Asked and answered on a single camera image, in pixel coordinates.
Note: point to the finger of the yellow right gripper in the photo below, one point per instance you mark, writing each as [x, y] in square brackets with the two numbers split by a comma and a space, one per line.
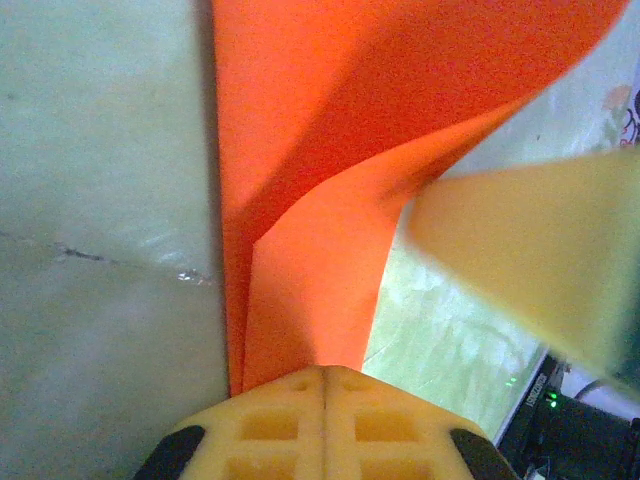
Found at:
[540, 250]

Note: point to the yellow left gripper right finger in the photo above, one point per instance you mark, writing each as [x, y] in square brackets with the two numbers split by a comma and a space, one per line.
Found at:
[390, 435]

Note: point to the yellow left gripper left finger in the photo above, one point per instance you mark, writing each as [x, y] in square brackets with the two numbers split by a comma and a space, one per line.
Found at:
[260, 435]

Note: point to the orange square paper sheet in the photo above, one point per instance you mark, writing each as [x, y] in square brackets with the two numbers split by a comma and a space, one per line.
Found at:
[350, 150]

